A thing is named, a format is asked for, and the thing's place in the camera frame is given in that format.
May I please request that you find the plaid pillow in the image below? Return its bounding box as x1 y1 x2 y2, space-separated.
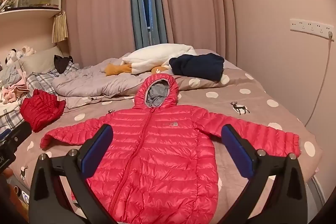
26 61 79 96

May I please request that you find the white power cable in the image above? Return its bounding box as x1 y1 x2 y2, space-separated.
303 36 332 122

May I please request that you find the white goose plush toy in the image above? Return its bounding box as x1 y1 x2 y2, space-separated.
105 43 197 75

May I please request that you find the white wall socket strip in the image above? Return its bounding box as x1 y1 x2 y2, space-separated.
289 18 335 42

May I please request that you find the navy blue garment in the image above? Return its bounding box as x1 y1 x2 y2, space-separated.
169 54 225 82

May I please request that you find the grey duvet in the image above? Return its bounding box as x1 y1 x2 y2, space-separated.
52 52 174 97

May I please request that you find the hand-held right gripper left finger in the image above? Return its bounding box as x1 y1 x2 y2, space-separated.
28 124 116 224

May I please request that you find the pile of pastel clothes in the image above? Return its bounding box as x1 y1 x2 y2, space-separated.
0 65 30 105

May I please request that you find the red hooded puffer jacket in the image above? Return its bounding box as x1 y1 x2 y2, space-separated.
40 74 301 223

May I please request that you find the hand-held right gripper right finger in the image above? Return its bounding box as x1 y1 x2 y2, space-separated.
221 124 308 224

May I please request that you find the black garment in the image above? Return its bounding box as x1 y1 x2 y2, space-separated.
54 54 73 74

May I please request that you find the pink curtain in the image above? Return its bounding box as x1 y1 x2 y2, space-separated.
155 0 238 65
62 0 134 68

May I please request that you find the grey-green pillow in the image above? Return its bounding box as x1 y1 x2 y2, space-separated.
20 46 63 73

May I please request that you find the folded red puffer jacket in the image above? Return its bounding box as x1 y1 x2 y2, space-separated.
20 89 66 132

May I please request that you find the polka dot bed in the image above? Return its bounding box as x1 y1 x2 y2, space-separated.
0 49 323 224

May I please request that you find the white soft toy on shelf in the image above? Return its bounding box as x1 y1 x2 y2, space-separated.
0 0 15 11

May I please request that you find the blue curtain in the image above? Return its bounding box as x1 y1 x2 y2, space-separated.
130 0 168 50

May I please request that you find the white device with blue ring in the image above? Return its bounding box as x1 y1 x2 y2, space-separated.
14 183 30 205

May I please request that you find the black and white plush toy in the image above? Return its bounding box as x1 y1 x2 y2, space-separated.
6 49 21 65

